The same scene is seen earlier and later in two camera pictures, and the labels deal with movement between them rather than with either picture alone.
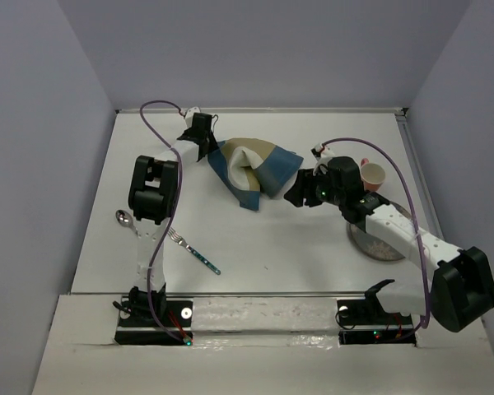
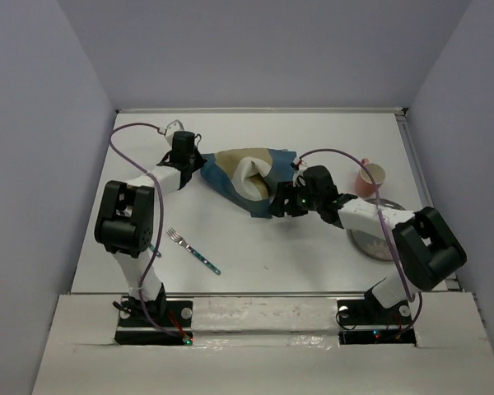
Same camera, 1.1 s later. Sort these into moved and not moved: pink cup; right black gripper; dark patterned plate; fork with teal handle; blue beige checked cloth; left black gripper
Moved: right black gripper; left black gripper; blue beige checked cloth
Not moved: pink cup; dark patterned plate; fork with teal handle
